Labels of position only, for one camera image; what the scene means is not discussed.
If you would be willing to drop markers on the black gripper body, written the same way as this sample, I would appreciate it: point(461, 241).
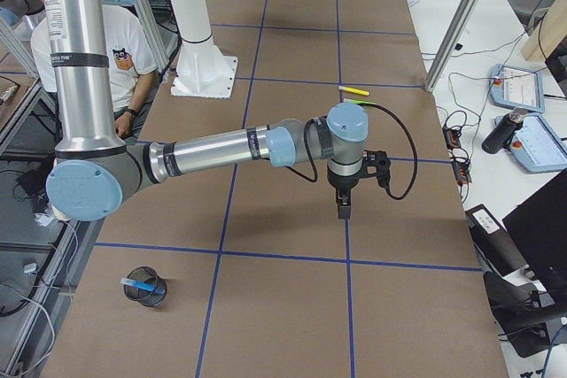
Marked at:
point(342, 184)

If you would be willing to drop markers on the teach pendant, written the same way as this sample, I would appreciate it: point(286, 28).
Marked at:
point(513, 87)
point(536, 147)

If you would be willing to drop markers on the yellow marker pen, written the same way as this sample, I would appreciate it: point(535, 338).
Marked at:
point(359, 92)

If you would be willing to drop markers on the green marker pen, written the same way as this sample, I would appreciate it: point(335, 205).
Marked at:
point(359, 102)

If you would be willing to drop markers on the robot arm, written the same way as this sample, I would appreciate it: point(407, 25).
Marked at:
point(95, 171)

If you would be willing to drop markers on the seated person white shirt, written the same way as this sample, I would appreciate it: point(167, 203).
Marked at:
point(132, 69)

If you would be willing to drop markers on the teach pendant near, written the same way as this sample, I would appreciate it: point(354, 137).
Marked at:
point(536, 147)

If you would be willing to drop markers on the teach pendant far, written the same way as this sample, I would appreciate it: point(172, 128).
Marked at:
point(513, 87)

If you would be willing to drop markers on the blue marker pen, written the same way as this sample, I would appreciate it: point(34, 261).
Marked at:
point(152, 288)

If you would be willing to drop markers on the black water bottle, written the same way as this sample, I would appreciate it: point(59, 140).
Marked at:
point(504, 130)

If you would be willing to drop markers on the black mesh pen cup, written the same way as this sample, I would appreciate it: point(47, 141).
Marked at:
point(149, 275)

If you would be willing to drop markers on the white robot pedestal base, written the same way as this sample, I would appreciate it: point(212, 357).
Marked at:
point(201, 68)

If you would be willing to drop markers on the aluminium frame post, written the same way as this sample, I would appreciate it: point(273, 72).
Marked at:
point(446, 48)

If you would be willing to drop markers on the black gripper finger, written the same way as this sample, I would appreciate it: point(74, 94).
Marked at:
point(344, 208)

